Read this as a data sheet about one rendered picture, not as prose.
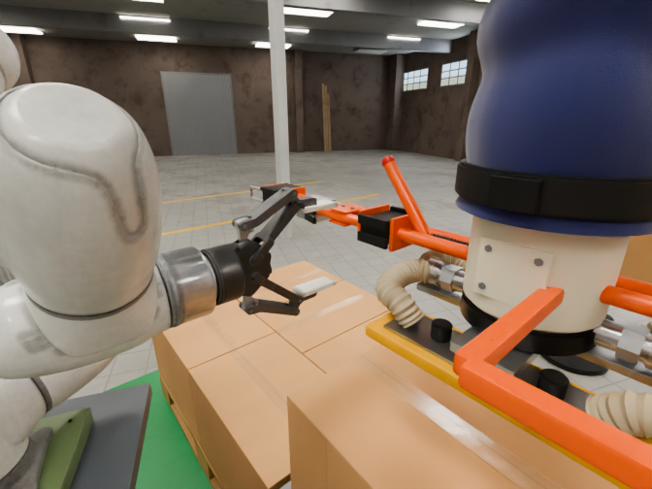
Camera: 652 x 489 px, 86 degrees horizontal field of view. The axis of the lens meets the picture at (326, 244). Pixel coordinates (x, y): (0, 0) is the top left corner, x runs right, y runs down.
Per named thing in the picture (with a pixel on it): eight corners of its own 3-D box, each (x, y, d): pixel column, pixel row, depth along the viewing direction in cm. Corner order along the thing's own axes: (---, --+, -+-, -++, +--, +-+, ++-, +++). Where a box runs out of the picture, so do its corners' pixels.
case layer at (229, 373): (457, 413, 165) (469, 342, 151) (276, 582, 105) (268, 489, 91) (305, 311, 251) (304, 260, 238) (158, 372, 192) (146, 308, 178)
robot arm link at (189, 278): (152, 309, 46) (197, 296, 50) (177, 342, 40) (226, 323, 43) (141, 245, 43) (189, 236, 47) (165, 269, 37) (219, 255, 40)
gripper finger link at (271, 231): (244, 260, 50) (237, 254, 49) (290, 201, 53) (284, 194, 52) (257, 268, 47) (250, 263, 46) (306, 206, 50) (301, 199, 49)
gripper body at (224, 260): (190, 240, 46) (252, 226, 52) (197, 297, 49) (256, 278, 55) (214, 256, 41) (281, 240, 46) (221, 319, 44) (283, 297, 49)
